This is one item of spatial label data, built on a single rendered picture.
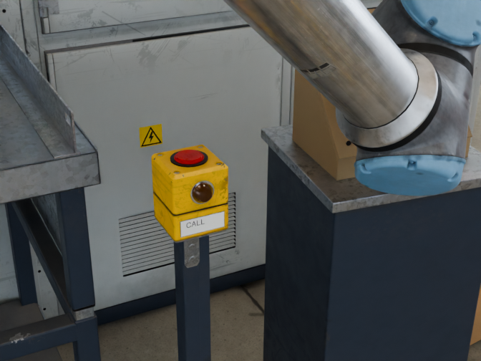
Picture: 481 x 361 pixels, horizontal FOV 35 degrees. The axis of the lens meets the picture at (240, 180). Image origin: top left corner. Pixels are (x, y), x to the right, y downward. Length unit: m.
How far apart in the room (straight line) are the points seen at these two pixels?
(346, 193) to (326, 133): 0.11
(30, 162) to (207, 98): 0.90
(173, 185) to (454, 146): 0.38
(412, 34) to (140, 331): 1.32
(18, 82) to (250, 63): 0.73
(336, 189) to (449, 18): 0.34
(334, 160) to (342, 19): 0.46
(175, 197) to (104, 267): 1.13
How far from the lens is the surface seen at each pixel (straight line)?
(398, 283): 1.40
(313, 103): 1.33
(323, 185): 1.28
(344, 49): 0.90
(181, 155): 1.01
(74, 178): 1.19
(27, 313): 2.00
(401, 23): 1.14
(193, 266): 1.08
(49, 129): 1.26
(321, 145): 1.33
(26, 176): 1.17
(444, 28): 1.11
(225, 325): 2.18
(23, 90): 1.44
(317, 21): 0.85
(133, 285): 2.16
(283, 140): 1.44
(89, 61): 1.85
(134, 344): 2.13
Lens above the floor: 1.34
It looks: 27 degrees down
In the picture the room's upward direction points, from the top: straight up
